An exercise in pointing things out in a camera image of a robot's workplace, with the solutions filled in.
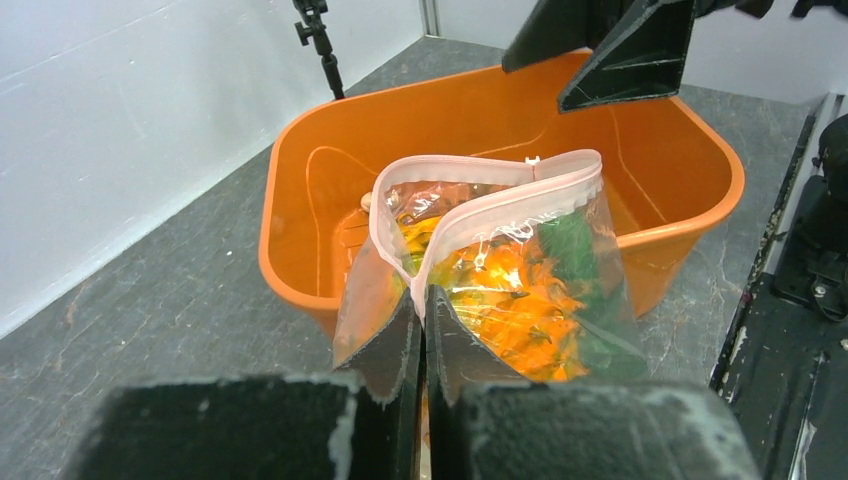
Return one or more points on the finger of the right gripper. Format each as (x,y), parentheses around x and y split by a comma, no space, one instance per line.
(555,27)
(643,57)

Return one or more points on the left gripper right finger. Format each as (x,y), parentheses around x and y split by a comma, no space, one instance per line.
(489,422)

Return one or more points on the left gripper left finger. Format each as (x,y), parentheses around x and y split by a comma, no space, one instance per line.
(360,421)

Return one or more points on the clear dotted zip top bag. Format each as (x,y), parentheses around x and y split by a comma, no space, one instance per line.
(426,206)

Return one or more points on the orange toy pineapple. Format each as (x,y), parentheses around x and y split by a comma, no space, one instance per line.
(550,299)

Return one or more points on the orange plastic basket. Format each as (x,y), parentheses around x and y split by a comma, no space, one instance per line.
(669,176)

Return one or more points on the small beige toy piece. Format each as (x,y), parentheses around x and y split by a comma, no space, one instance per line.
(366,202)

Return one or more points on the black microphone tripod stand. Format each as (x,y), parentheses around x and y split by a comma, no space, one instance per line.
(311,28)

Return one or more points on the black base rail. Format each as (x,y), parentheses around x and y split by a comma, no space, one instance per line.
(783,367)

